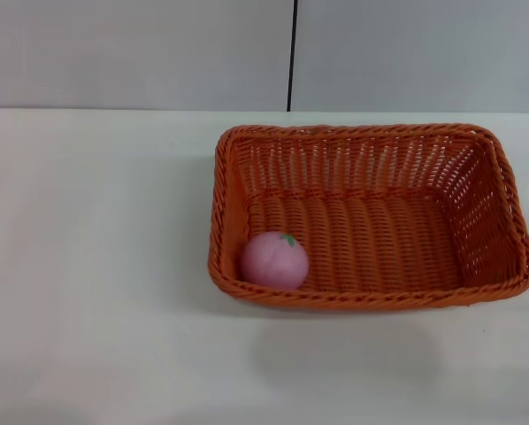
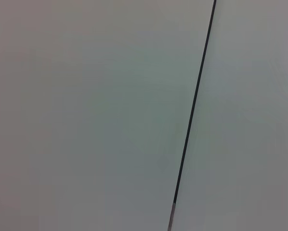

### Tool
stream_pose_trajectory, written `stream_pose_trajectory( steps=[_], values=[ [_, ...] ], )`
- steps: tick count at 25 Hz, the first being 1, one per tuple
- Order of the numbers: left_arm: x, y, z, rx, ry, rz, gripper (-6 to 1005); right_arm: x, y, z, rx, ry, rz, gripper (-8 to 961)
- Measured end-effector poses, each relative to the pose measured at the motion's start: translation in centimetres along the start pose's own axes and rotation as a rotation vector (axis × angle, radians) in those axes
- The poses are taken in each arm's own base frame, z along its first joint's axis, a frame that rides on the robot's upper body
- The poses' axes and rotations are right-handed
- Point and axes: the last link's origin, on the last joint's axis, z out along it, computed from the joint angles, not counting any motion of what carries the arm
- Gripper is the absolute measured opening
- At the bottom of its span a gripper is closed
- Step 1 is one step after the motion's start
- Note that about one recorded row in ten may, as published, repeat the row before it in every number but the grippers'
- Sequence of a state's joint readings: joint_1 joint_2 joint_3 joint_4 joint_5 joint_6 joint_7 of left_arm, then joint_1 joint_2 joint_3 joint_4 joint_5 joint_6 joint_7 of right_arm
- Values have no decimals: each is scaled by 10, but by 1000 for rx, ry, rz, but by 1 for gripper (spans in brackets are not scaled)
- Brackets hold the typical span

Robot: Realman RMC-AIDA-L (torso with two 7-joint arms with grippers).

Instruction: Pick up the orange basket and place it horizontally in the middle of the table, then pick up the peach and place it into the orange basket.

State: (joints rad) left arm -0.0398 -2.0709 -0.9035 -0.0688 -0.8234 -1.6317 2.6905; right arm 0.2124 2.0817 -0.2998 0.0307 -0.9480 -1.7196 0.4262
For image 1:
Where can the black vertical wall seam strip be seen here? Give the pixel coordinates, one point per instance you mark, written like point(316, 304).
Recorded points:
point(292, 53)

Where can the orange woven plastic basket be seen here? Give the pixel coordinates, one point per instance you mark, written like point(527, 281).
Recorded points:
point(379, 230)

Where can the pink peach toy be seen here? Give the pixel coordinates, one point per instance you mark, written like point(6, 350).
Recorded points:
point(273, 263)

